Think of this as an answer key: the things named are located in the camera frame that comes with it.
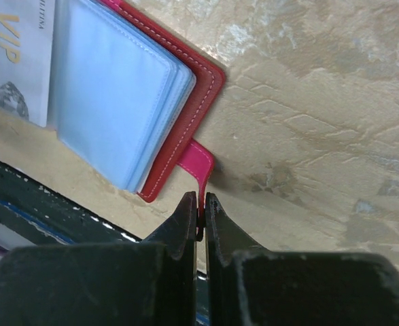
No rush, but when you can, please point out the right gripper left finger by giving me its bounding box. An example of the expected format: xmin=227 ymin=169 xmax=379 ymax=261
xmin=0 ymin=192 xmax=197 ymax=325

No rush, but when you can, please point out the red leather card holder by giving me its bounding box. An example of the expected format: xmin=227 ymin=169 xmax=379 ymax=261
xmin=48 ymin=1 xmax=226 ymax=240

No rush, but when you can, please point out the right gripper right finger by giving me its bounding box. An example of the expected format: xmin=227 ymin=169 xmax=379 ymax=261
xmin=205 ymin=193 xmax=399 ymax=325

